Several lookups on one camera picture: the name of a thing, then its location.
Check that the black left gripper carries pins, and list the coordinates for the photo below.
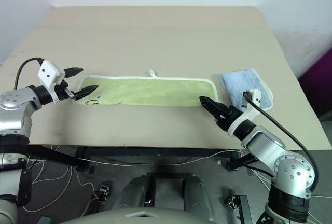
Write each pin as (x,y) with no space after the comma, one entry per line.
(62,91)

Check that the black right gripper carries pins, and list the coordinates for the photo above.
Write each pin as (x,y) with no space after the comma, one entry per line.
(230,117)

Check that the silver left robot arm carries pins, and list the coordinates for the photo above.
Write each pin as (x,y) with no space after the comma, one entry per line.
(15,102)

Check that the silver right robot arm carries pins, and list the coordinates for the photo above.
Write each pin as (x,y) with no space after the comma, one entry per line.
(262,143)

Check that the folded blue towel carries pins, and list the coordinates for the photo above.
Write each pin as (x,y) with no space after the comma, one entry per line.
(238,81)

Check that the green towel with white trim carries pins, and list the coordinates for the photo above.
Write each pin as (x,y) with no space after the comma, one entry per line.
(155,91)

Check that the grey rounded robot leg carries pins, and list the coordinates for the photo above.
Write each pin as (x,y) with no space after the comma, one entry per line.
(197,193)
(135,190)

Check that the black metal clamp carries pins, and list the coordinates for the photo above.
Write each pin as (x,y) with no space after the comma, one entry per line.
(104,192)
(237,202)

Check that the purple object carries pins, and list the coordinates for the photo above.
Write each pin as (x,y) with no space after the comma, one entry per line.
(319,84)

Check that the grey robot torso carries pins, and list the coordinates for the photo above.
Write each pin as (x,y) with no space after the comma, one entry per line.
(135,217)

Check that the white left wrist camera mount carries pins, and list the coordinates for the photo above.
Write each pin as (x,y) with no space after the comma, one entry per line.
(49,72)

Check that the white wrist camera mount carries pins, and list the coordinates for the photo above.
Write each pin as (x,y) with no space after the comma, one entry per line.
(255,97)
(49,72)

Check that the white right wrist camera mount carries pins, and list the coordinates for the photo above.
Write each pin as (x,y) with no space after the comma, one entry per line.
(255,97)

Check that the black metal table frame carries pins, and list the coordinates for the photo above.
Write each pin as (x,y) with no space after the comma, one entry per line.
(155,152)

